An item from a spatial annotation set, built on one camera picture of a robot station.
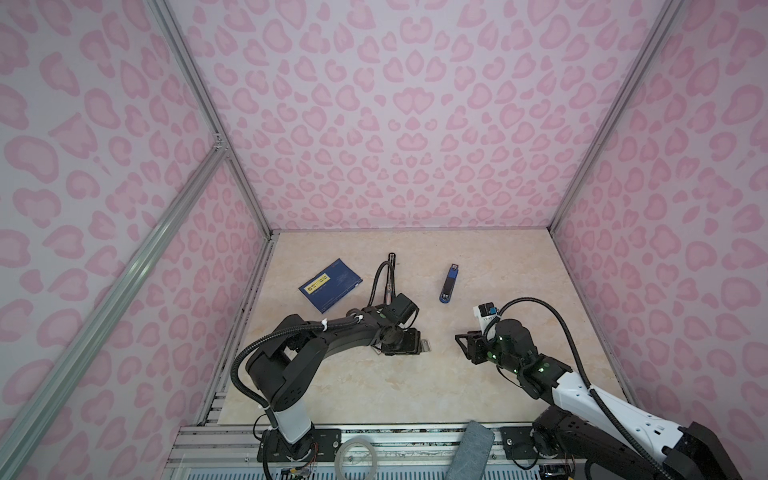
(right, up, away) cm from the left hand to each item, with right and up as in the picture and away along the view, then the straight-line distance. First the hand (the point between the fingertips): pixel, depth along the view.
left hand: (418, 345), depth 87 cm
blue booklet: (-30, +15, +16) cm, 38 cm away
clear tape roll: (-17, -17, -17) cm, 29 cm away
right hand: (+11, +4, -6) cm, 14 cm away
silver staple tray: (+2, -1, +3) cm, 4 cm away
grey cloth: (+11, -21, -18) cm, 30 cm away
